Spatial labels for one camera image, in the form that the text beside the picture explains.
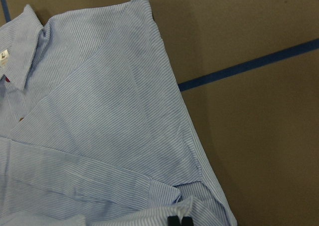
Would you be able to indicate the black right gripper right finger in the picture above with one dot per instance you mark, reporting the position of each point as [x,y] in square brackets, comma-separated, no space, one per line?
[187,221]

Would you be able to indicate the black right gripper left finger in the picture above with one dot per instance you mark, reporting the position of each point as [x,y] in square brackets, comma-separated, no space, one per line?
[173,221]

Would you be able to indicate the light blue striped shirt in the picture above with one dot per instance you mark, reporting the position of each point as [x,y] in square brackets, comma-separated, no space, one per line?
[93,127]

